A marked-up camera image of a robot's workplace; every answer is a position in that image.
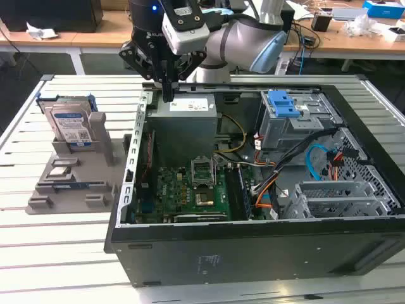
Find black open PC case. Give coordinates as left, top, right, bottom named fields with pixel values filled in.
left=104, top=74, right=405, bottom=289

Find grey flat wire bundle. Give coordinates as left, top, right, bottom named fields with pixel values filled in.
left=213, top=151, right=278, bottom=168

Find yellow and black wires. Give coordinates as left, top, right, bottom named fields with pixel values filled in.
left=215, top=113, right=248, bottom=156

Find small black box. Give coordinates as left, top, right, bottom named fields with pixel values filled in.
left=311, top=14, right=333, bottom=32

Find black RAM slot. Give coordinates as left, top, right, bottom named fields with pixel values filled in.
left=225, top=164, right=245, bottom=221

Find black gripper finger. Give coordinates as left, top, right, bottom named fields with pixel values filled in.
left=168, top=49, right=209, bottom=103
left=118, top=40, right=170, bottom=103

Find blue data wire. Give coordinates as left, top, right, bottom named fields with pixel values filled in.
left=306, top=144, right=333, bottom=182

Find crumpled clear plastic bags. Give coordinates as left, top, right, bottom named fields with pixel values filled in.
left=343, top=14, right=380, bottom=37

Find grey power supply unit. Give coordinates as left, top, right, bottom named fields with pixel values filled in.
left=146, top=93, right=219, bottom=168

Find grey metal drive cage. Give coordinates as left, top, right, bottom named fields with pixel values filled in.
left=256, top=90, right=344, bottom=151

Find black desktop computer tower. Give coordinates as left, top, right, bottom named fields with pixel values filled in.
left=280, top=9, right=296, bottom=33

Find black graphics card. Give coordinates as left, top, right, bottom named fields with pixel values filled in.
left=164, top=212, right=229, bottom=224

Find crumpled white paper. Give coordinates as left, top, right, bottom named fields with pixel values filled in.
left=25, top=21, right=59, bottom=41

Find green motherboard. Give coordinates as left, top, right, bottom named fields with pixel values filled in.
left=135, top=164, right=263, bottom=224

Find long wooden desk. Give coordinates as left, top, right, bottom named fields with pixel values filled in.
left=0, top=0, right=405, bottom=75

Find grey parts rack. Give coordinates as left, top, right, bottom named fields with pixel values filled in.
left=25, top=112, right=134, bottom=216

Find orange wire by RAM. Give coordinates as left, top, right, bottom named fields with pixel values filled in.
left=252, top=186, right=273, bottom=210

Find CPU socket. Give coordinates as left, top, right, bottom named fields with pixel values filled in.
left=193, top=188, right=217, bottom=208

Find hard disk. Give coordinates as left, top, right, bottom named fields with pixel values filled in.
left=35, top=93, right=99, bottom=151

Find black sleeved cable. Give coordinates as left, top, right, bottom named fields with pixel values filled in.
left=270, top=126, right=342, bottom=220

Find grey flat laptop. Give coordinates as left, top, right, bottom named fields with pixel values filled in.
left=330, top=6, right=370, bottom=22

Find thin metal locking lever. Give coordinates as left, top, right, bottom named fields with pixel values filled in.
left=212, top=156, right=220, bottom=188

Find blue plastic drive latch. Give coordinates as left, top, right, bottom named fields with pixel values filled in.
left=267, top=90, right=301, bottom=118

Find metal socket cover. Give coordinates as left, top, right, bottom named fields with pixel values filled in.
left=190, top=157, right=216, bottom=188

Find blue cardboard box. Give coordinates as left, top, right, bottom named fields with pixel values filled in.
left=363, top=0, right=405, bottom=18

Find metal disk bay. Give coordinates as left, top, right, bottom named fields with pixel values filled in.
left=283, top=180, right=399, bottom=219

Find installed RAM stick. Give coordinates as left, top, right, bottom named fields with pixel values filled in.
left=237, top=165, right=255, bottom=220

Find silver CPU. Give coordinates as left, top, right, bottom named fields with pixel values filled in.
left=47, top=166, right=72, bottom=178

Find orange power wire bundle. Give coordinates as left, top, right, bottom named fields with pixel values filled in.
left=327, top=151, right=345, bottom=181

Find blue RAM stick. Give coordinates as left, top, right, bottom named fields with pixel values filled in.
left=53, top=182, right=105, bottom=190

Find large black box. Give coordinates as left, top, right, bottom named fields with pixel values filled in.
left=0, top=0, right=104, bottom=34

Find white box with black item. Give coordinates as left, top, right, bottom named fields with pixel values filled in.
left=368, top=25, right=405, bottom=44

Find white power strip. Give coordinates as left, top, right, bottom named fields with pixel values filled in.
left=274, top=58, right=290, bottom=76

